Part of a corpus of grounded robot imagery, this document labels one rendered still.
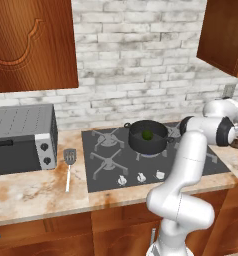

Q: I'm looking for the dark grey gas hob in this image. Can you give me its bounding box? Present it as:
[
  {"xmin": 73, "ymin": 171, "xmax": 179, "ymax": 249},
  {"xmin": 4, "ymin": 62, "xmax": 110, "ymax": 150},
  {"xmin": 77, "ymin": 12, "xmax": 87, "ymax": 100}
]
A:
[{"xmin": 81, "ymin": 121, "xmax": 232, "ymax": 194}]

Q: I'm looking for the silver toaster oven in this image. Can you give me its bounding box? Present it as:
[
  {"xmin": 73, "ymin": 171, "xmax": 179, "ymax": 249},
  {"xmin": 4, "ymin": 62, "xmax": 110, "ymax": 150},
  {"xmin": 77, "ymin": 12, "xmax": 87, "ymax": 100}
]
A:
[{"xmin": 0, "ymin": 103, "xmax": 59, "ymax": 177}]

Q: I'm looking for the green lime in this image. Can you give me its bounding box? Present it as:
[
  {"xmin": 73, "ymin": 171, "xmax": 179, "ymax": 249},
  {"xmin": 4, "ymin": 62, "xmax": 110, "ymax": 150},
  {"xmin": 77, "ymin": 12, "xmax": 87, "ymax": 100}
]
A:
[{"xmin": 141, "ymin": 129, "xmax": 154, "ymax": 141}]

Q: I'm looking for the carved wooden wall cupboard door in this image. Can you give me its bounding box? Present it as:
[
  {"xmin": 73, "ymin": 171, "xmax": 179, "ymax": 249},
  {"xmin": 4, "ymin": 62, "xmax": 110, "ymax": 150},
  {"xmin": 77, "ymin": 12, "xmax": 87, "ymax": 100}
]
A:
[{"xmin": 0, "ymin": 0, "xmax": 80, "ymax": 94}]

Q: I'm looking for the dark grey cooking pot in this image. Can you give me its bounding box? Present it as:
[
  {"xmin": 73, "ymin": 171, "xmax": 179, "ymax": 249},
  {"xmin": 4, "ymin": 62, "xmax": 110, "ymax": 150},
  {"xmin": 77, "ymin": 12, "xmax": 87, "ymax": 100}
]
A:
[{"xmin": 123, "ymin": 119, "xmax": 175, "ymax": 156}]

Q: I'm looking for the grey wall socket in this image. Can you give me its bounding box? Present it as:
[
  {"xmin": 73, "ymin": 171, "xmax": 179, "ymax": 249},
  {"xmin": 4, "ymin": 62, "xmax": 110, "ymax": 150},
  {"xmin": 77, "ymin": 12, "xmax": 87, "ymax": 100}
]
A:
[{"xmin": 222, "ymin": 83, "xmax": 237, "ymax": 100}]

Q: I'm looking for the wooden base cupboard door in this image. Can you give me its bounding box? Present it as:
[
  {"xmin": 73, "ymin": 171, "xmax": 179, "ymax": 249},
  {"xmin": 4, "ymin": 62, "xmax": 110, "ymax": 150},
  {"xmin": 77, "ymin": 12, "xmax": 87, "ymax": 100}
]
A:
[
  {"xmin": 185, "ymin": 185, "xmax": 238, "ymax": 256},
  {"xmin": 90, "ymin": 202, "xmax": 165, "ymax": 256}
]

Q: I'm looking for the silver slotted spatula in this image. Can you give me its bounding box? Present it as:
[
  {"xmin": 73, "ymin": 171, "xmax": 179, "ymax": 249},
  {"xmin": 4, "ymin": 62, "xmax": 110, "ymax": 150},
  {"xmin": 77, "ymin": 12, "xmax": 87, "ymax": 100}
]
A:
[{"xmin": 63, "ymin": 148, "xmax": 78, "ymax": 194}]

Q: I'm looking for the plain wooden wall cupboard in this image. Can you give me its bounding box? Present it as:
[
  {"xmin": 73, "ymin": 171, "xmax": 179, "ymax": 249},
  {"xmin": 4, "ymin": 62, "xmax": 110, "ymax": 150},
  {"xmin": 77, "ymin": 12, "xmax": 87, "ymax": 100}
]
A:
[{"xmin": 196, "ymin": 0, "xmax": 238, "ymax": 79}]

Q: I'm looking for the silver cupboard door handle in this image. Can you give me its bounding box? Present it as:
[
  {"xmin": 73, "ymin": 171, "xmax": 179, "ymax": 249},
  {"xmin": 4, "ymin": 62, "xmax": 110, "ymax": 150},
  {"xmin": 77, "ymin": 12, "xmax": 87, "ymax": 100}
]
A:
[{"xmin": 151, "ymin": 227, "xmax": 158, "ymax": 248}]

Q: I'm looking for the wooden drawer front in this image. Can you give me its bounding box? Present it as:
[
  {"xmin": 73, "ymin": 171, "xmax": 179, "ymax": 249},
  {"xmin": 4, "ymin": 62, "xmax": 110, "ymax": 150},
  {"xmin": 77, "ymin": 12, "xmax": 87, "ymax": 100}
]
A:
[{"xmin": 0, "ymin": 212, "xmax": 95, "ymax": 256}]

